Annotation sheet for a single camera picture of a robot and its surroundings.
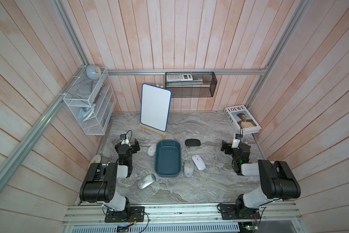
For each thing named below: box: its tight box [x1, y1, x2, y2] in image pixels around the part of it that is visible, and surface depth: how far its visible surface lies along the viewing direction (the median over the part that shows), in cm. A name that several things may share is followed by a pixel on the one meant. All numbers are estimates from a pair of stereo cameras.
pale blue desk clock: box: [85, 65, 102, 82], surface depth 82 cm
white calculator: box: [165, 73, 194, 82], surface depth 92 cm
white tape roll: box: [89, 154, 102, 166], surface depth 96 cm
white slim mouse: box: [191, 154, 207, 171], surface depth 92 cm
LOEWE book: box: [224, 104, 262, 135], surface depth 113 cm
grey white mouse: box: [183, 159, 195, 178], surface depth 89 cm
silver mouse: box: [137, 173, 157, 190], surface depth 85 cm
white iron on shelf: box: [77, 103, 97, 123], surface depth 81 cm
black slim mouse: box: [184, 138, 201, 147], surface depth 103 cm
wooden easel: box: [139, 123, 168, 141], surface depth 102 cm
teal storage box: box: [154, 139, 182, 178], surface depth 93 cm
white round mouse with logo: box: [147, 143, 157, 157], surface depth 97 cm
